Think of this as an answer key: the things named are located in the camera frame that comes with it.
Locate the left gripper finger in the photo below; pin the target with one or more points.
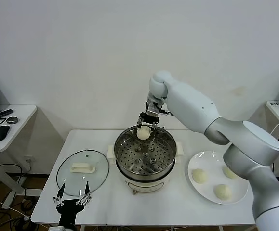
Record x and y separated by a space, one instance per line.
87 191
58 200

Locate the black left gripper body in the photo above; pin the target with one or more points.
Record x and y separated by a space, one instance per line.
68 209

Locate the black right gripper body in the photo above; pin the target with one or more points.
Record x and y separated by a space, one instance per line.
149 118

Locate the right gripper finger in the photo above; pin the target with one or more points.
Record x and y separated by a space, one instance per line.
154 127
140 123

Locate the white steamed baozi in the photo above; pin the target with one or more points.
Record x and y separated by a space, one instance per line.
143 133
229 173
199 176
222 191

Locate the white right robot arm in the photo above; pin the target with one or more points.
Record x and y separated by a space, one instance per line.
226 118

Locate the steel steamer pot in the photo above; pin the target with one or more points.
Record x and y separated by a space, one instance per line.
146 185

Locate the white work table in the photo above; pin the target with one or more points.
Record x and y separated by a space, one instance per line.
153 209

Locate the white side table with laptop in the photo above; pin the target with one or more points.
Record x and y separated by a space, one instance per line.
21 127

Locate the white round plate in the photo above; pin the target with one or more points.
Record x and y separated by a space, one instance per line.
206 192

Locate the black computer mouse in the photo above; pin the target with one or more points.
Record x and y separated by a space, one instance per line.
0 133

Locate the round black puck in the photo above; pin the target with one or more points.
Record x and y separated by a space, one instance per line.
12 120

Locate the black bar-shaped device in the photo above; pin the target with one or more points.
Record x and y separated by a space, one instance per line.
5 112

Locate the white side table with label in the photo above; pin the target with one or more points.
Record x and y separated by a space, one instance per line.
277 109

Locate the white wall socket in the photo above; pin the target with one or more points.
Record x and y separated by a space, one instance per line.
30 159

